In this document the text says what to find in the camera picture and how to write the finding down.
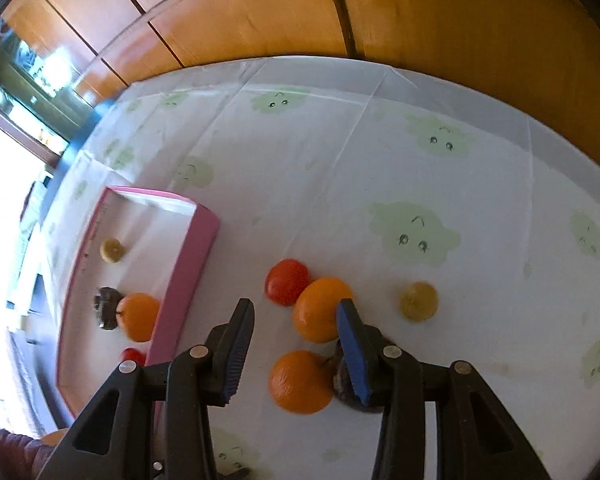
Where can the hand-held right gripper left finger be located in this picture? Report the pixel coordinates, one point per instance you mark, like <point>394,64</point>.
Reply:
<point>240,355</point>

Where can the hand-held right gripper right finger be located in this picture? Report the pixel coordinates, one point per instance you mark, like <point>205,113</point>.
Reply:
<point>355,355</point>

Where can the dark wrinkled lumpy fruit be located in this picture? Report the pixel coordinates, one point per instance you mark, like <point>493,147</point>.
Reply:
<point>342,385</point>

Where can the small yellow fruit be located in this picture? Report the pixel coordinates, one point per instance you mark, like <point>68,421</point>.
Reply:
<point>112,250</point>
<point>418,301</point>

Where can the small red fruit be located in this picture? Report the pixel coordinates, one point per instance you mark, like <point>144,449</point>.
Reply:
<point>286,282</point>

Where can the red fruit with calyx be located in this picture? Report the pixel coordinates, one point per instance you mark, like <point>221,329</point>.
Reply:
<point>132,355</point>

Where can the mandarin orange with long stem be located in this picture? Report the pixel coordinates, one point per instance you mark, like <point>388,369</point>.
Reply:
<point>139,317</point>

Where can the dark round fruit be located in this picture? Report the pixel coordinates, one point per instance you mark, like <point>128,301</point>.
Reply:
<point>105,305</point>

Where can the pink cardboard tray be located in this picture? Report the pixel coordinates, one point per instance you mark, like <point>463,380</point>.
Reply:
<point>145,240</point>

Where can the white tablecloth with green print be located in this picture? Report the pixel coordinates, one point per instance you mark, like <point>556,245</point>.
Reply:
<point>330,160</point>

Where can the person's pink clothing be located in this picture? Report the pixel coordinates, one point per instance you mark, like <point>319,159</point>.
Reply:
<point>10,455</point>

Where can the glass window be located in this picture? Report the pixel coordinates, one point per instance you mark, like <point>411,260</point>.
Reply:
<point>25,75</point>

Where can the wooden wardrobe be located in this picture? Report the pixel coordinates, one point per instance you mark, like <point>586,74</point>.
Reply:
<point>430,10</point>

